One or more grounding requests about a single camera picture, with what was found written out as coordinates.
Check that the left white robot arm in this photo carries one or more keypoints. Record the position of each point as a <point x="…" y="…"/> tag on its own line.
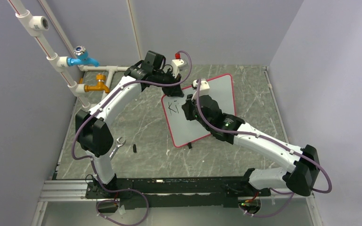
<point x="92" y="126"/>

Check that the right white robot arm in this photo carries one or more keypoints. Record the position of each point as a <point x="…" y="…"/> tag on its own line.
<point x="298" y="166"/>

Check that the pink-framed whiteboard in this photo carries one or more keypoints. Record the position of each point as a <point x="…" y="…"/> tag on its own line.
<point x="184" y="131"/>

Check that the blue faucet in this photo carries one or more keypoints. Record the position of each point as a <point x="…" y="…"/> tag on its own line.
<point x="82" y="58"/>

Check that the silver wrench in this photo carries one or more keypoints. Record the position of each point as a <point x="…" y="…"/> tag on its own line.
<point x="119" y="142"/>

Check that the white pvc pipe frame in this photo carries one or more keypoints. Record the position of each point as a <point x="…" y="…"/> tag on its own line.
<point x="106" y="28"/>

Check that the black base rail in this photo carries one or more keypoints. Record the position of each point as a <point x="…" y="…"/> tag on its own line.
<point x="134" y="193"/>

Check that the orange faucet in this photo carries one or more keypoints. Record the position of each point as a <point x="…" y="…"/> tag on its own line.
<point x="100" y="85"/>

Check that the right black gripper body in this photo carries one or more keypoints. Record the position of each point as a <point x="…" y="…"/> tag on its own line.
<point x="192" y="112"/>

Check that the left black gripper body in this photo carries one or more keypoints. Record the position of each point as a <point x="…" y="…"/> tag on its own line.
<point x="168" y="78"/>

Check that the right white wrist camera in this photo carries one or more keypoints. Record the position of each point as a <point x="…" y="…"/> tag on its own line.
<point x="201" y="88"/>

